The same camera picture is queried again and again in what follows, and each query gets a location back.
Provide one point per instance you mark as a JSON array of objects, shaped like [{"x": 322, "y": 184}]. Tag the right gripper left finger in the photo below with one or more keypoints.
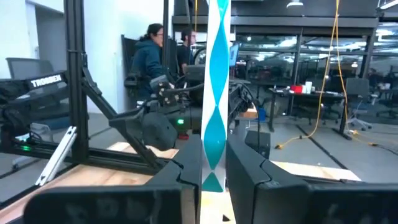
[{"x": 124, "y": 205}]

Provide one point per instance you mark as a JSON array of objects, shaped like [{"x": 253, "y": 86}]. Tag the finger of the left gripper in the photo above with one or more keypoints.
[{"x": 133, "y": 121}]

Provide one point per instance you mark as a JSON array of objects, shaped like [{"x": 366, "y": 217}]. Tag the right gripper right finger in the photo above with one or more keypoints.
[{"x": 295, "y": 205}]

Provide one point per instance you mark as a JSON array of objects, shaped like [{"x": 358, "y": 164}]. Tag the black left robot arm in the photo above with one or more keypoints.
[{"x": 189, "y": 118}]

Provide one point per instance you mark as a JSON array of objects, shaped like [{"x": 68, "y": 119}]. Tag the person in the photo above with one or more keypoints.
[
  {"x": 185, "y": 54},
  {"x": 147, "y": 59}
]

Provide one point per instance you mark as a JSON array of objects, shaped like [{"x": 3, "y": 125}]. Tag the black tall chair back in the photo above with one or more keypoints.
[{"x": 126, "y": 53}]

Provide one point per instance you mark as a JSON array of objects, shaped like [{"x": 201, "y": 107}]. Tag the black floor box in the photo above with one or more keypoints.
[{"x": 258, "y": 143}]

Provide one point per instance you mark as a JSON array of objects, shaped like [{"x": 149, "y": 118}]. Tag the small wooden top stand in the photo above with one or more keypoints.
[{"x": 248, "y": 113}]

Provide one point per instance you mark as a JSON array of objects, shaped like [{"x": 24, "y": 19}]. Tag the blue bin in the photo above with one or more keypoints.
[{"x": 261, "y": 115}]

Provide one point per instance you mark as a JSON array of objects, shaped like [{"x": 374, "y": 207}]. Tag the small computer monitor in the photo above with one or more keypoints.
[{"x": 234, "y": 56}]

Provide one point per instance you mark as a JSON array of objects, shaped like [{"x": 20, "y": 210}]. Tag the black office desk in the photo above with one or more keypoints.
[{"x": 311, "y": 95}]

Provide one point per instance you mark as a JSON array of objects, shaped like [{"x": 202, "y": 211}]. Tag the red box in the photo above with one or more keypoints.
[{"x": 297, "y": 89}]

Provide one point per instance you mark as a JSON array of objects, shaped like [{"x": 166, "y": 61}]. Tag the white cup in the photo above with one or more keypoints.
[{"x": 308, "y": 87}]

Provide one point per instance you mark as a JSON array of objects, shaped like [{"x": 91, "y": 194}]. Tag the grey mesh office chair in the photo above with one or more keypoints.
[{"x": 28, "y": 67}]

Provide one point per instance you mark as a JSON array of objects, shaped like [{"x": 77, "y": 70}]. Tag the grey swivel office chair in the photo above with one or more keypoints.
[{"x": 357, "y": 90}]

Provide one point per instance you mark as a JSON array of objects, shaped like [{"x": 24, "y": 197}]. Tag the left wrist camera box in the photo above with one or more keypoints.
[{"x": 159, "y": 82}]

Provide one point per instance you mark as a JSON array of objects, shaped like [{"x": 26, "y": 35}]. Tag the black aluminium frame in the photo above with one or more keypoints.
[{"x": 76, "y": 77}]

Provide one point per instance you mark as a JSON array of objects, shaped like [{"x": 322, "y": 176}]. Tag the silver aluminium bracket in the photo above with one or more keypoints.
[{"x": 57, "y": 154}]

